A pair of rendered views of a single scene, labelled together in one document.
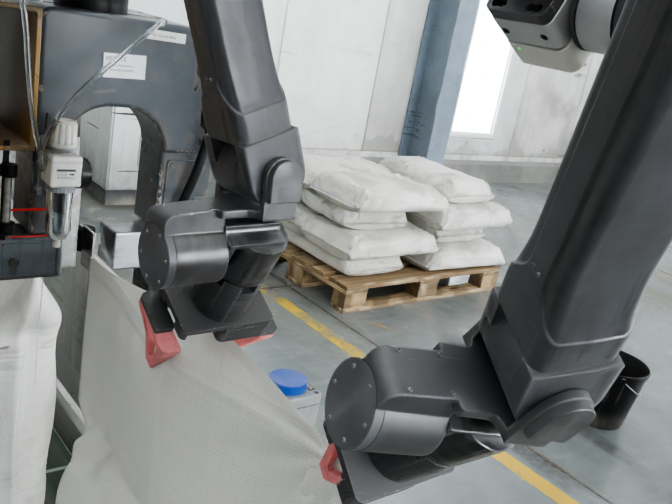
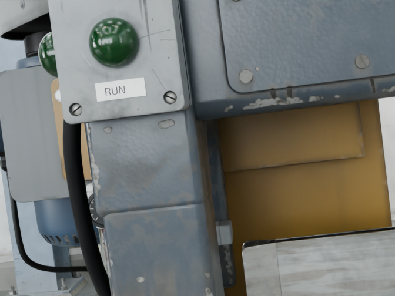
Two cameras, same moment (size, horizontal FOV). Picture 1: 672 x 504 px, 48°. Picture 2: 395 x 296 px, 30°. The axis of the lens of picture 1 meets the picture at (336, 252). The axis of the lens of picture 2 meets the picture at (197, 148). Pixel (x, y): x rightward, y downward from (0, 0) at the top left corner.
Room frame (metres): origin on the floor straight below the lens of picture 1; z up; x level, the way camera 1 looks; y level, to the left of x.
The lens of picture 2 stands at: (1.44, -0.10, 1.24)
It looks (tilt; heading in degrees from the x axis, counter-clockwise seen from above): 3 degrees down; 136
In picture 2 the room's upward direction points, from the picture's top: 7 degrees counter-clockwise
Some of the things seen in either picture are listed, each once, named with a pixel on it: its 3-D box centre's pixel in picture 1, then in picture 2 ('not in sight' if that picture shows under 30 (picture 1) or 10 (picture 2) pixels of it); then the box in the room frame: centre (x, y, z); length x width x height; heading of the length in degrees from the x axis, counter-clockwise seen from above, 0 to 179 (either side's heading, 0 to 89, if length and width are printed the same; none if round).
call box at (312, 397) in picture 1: (284, 403); not in sight; (1.04, 0.04, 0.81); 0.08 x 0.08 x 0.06; 41
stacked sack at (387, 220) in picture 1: (345, 202); not in sight; (3.94, 0.00, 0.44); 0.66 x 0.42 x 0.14; 35
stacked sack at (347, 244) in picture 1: (371, 235); not in sight; (3.81, -0.17, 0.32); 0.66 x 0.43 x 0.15; 133
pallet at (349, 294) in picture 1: (377, 261); not in sight; (4.16, -0.25, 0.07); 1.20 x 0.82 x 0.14; 133
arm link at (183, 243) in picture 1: (217, 217); not in sight; (0.64, 0.11, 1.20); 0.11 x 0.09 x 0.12; 133
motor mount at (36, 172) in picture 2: not in sight; (119, 123); (0.73, 0.46, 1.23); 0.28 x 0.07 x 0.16; 41
